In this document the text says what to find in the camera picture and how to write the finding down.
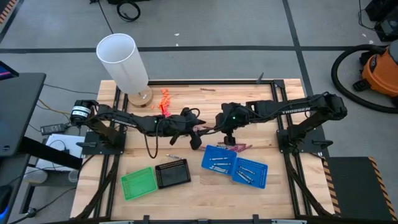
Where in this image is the black aluminium table frame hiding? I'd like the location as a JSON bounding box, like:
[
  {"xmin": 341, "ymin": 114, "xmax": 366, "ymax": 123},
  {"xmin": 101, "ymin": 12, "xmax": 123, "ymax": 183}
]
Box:
[{"xmin": 73, "ymin": 79, "xmax": 336, "ymax": 224}]

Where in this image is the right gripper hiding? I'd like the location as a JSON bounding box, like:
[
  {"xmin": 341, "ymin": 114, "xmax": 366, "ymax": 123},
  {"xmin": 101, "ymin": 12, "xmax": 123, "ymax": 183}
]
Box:
[{"xmin": 216, "ymin": 102, "xmax": 249, "ymax": 146}]

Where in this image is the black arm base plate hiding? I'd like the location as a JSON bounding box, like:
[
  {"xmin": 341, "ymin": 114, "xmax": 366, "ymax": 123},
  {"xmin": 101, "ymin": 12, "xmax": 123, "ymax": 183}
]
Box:
[
  {"xmin": 76, "ymin": 130, "xmax": 127, "ymax": 156},
  {"xmin": 275, "ymin": 128, "xmax": 333, "ymax": 154}
]

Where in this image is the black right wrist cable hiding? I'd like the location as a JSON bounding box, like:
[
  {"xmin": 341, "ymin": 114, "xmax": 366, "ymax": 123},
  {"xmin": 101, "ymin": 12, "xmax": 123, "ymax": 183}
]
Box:
[{"xmin": 194, "ymin": 123, "xmax": 226, "ymax": 137}]

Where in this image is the black plastic basket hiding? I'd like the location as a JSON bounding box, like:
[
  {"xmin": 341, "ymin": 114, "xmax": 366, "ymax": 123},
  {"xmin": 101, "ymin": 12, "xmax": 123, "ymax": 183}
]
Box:
[{"xmin": 154, "ymin": 158, "xmax": 192, "ymax": 190}]

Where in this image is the orange shop vacuum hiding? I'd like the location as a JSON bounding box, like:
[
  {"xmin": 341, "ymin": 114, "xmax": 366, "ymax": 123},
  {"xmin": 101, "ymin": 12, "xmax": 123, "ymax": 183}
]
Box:
[
  {"xmin": 330, "ymin": 44, "xmax": 398, "ymax": 114},
  {"xmin": 353, "ymin": 39, "xmax": 398, "ymax": 107}
]

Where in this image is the black equipment case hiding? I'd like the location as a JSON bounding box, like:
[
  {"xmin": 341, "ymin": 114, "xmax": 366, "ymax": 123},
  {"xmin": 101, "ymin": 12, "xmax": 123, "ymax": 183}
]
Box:
[{"xmin": 364, "ymin": 0, "xmax": 398, "ymax": 43}]

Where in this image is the black mat with hazard stripes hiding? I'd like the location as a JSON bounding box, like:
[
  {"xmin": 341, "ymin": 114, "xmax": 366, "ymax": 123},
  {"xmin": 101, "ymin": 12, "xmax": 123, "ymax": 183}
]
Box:
[
  {"xmin": 321, "ymin": 156, "xmax": 398, "ymax": 222},
  {"xmin": 0, "ymin": 0, "xmax": 19, "ymax": 25}
]

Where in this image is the black desk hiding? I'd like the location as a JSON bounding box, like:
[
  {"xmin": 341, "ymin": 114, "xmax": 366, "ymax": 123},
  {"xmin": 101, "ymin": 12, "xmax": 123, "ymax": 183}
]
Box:
[{"xmin": 0, "ymin": 72, "xmax": 84, "ymax": 215}]

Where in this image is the black cable bundle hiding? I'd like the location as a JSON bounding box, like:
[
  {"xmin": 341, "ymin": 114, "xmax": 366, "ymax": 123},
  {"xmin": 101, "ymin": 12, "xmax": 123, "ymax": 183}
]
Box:
[
  {"xmin": 284, "ymin": 154, "xmax": 330, "ymax": 218},
  {"xmin": 74, "ymin": 154, "xmax": 121, "ymax": 219}
]

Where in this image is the orange foam earplug pile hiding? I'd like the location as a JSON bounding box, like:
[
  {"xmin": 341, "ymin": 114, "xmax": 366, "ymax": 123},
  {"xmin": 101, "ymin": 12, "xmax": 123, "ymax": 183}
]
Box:
[{"xmin": 157, "ymin": 88, "xmax": 173, "ymax": 115}]

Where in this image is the coiled black cable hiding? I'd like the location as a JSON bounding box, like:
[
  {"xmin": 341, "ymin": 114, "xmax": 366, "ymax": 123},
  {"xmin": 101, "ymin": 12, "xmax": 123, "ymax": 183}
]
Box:
[{"xmin": 116, "ymin": 0, "xmax": 142, "ymax": 23}]

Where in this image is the black power adapter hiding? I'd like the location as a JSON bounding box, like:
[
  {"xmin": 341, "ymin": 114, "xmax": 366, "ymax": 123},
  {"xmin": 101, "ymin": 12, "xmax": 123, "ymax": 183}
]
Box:
[{"xmin": 40, "ymin": 123, "xmax": 67, "ymax": 136}]

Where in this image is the green plastic basket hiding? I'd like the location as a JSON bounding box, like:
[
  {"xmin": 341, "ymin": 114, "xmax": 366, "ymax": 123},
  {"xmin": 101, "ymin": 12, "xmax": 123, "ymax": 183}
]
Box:
[{"xmin": 120, "ymin": 166, "xmax": 159, "ymax": 202}]

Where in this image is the yellow cable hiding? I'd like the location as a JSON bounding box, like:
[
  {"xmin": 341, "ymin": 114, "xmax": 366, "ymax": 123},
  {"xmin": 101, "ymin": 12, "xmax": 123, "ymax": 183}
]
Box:
[{"xmin": 37, "ymin": 98, "xmax": 72, "ymax": 116}]

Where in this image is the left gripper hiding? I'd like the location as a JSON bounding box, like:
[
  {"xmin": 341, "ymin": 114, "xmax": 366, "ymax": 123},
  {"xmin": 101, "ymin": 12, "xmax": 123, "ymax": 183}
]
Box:
[{"xmin": 164, "ymin": 108, "xmax": 206, "ymax": 151}]

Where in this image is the white lamp with wooden base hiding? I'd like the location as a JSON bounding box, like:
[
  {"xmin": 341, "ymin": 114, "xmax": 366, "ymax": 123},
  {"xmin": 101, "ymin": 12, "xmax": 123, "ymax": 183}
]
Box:
[{"xmin": 95, "ymin": 33, "xmax": 154, "ymax": 109}]

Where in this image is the thin black cable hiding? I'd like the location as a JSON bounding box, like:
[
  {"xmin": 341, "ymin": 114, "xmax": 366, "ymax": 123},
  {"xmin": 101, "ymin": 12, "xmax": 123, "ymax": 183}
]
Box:
[{"xmin": 43, "ymin": 83, "xmax": 99, "ymax": 95}]

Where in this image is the computer monitor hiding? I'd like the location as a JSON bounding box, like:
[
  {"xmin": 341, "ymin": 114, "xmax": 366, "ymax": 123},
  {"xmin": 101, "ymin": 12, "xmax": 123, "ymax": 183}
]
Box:
[{"xmin": 0, "ymin": 60, "xmax": 20, "ymax": 81}]

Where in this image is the black floor cable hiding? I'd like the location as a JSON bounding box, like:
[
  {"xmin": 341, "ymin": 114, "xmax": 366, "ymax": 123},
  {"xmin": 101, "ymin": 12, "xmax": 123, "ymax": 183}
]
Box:
[{"xmin": 96, "ymin": 0, "xmax": 115, "ymax": 35}]

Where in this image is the white round container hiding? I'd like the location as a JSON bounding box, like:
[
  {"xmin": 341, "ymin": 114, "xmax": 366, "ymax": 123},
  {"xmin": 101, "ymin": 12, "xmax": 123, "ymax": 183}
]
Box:
[{"xmin": 22, "ymin": 167, "xmax": 49, "ymax": 184}]

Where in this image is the blue plastic basket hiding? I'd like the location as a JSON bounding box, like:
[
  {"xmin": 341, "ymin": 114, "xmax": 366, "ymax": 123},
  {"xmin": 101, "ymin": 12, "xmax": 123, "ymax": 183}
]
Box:
[
  {"xmin": 231, "ymin": 157, "xmax": 269, "ymax": 190},
  {"xmin": 201, "ymin": 144, "xmax": 238, "ymax": 177}
]

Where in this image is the white box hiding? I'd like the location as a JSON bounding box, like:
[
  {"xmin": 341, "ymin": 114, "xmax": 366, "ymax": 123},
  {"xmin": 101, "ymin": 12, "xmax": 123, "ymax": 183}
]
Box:
[{"xmin": 35, "ymin": 133, "xmax": 85, "ymax": 172}]

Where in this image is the clear plastic cup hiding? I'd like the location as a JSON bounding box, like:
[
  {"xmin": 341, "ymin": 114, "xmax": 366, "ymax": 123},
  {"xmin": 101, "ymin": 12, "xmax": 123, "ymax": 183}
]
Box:
[{"xmin": 68, "ymin": 169, "xmax": 80, "ymax": 184}]

